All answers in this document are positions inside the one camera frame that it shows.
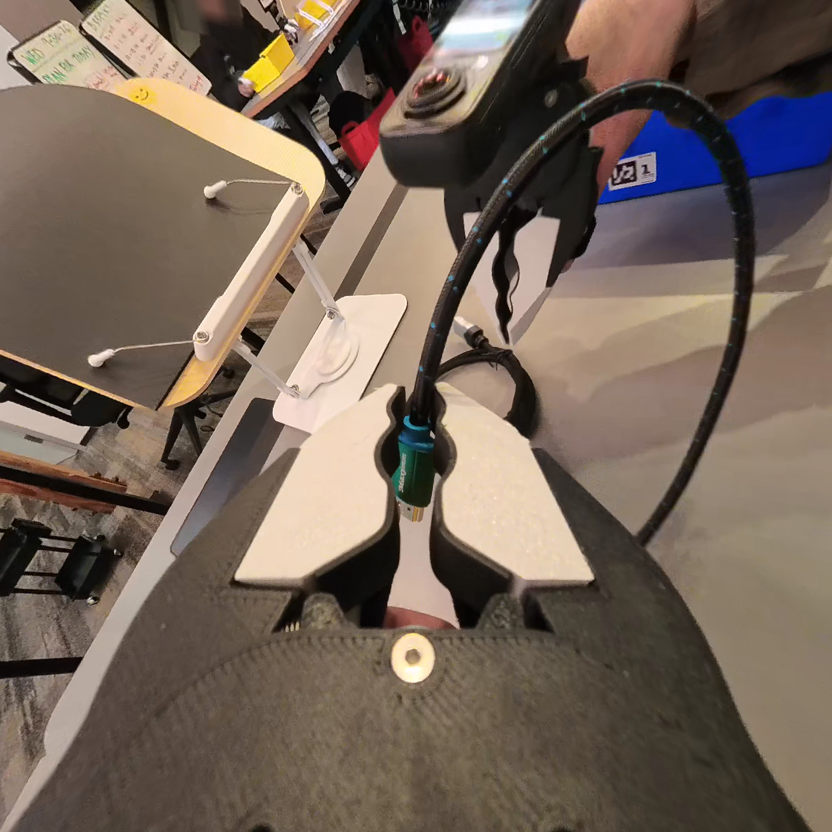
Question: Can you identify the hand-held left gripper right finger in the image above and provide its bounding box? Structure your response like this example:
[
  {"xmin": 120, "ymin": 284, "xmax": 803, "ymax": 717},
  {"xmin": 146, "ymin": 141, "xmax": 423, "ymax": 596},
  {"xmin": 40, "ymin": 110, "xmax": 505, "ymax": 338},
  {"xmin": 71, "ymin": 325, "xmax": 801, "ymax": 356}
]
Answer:
[{"xmin": 429, "ymin": 382, "xmax": 597, "ymax": 626}]

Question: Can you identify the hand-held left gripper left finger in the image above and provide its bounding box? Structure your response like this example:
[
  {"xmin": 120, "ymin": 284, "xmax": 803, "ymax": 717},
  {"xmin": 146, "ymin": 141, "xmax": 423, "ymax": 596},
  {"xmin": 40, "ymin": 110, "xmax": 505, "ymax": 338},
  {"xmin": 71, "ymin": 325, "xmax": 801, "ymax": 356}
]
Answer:
[{"xmin": 234, "ymin": 383, "xmax": 407, "ymax": 628}]

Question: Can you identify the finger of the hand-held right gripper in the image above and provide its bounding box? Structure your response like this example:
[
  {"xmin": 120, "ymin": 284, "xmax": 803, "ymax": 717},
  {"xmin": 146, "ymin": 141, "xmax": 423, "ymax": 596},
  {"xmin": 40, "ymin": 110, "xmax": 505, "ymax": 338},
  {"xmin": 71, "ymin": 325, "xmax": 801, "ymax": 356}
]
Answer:
[
  {"xmin": 510, "ymin": 214, "xmax": 563, "ymax": 347},
  {"xmin": 463, "ymin": 211, "xmax": 521, "ymax": 344}
]

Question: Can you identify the black braided hdmi cable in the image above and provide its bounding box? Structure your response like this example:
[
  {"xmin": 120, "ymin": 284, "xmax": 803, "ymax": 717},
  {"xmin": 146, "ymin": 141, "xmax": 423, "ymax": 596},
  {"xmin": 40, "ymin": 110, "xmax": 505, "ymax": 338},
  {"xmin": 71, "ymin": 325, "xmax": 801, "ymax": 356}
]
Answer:
[{"xmin": 389, "ymin": 78, "xmax": 758, "ymax": 547}]

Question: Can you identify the person's right forearm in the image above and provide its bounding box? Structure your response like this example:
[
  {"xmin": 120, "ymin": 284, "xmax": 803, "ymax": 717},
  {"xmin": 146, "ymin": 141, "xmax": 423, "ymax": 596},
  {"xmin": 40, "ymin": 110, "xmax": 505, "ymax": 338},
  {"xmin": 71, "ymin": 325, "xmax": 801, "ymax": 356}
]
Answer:
[{"xmin": 676, "ymin": 0, "xmax": 832, "ymax": 121}]

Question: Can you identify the person's right hand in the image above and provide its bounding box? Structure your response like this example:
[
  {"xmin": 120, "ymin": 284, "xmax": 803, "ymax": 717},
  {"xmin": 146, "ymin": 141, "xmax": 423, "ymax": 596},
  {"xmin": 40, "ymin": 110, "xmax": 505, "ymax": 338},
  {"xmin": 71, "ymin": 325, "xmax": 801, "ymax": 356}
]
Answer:
[{"xmin": 564, "ymin": 0, "xmax": 698, "ymax": 171}]

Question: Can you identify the red bag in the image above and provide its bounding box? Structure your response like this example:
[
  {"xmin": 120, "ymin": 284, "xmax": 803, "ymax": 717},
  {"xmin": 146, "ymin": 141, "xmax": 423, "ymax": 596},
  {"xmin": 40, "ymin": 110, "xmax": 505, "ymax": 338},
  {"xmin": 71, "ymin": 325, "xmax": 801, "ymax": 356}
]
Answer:
[
  {"xmin": 403, "ymin": 16, "xmax": 435, "ymax": 66},
  {"xmin": 338, "ymin": 88, "xmax": 397, "ymax": 173}
]

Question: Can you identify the long wooden desk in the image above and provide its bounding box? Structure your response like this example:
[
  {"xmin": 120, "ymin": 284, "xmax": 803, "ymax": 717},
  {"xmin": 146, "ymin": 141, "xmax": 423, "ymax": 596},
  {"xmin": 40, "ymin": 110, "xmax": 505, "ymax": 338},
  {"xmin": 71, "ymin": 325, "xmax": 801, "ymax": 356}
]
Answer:
[{"xmin": 240, "ymin": 0, "xmax": 365, "ymax": 215}]

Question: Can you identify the blue plastic bin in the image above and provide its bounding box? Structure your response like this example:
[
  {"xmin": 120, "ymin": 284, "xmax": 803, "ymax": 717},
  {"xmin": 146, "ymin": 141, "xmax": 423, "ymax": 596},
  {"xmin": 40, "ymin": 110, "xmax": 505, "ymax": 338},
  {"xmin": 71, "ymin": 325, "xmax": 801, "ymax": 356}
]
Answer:
[{"xmin": 597, "ymin": 90, "xmax": 832, "ymax": 206}]

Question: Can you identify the black office chair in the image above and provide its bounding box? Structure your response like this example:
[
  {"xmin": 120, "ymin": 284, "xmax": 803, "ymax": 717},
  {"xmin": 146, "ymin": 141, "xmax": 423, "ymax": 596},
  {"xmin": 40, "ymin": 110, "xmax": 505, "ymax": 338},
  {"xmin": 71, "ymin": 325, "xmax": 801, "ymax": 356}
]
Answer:
[{"xmin": 0, "ymin": 357, "xmax": 243, "ymax": 470}]

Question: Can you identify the wooden bench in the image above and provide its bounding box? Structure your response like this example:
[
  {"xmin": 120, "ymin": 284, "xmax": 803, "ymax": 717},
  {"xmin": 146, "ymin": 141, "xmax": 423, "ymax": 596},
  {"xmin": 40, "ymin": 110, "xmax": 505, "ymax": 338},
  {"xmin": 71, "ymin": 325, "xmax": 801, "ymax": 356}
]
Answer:
[{"xmin": 0, "ymin": 448, "xmax": 171, "ymax": 516}]

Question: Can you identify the whiteboard with handwriting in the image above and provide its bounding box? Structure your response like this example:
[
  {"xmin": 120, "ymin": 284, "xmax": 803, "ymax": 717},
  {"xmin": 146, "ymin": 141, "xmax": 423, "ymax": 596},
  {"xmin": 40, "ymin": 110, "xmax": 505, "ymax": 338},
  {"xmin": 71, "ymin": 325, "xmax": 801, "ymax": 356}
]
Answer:
[
  {"xmin": 81, "ymin": 0, "xmax": 213, "ymax": 96},
  {"xmin": 10, "ymin": 19, "xmax": 127, "ymax": 92}
]

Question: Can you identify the wooden board with black sheet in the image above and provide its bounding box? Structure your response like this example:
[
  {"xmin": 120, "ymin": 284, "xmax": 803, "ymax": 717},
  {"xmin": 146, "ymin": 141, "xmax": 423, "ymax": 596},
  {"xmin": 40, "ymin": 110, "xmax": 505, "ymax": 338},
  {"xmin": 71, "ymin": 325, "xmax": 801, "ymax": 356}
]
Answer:
[{"xmin": 0, "ymin": 78, "xmax": 327, "ymax": 412}]

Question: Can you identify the white adhesive wall mount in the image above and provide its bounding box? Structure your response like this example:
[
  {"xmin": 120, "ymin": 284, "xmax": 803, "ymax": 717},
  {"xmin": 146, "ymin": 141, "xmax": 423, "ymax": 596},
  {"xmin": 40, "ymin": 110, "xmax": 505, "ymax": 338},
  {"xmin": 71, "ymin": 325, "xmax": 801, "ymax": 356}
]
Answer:
[{"xmin": 233, "ymin": 244, "xmax": 409, "ymax": 431}]

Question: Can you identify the black metal frame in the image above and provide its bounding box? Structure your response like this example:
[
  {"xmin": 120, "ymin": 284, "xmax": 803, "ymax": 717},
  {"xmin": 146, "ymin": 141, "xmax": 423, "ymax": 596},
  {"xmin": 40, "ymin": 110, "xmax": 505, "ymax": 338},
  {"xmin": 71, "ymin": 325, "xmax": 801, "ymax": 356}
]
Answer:
[{"xmin": 0, "ymin": 517, "xmax": 122, "ymax": 604}]

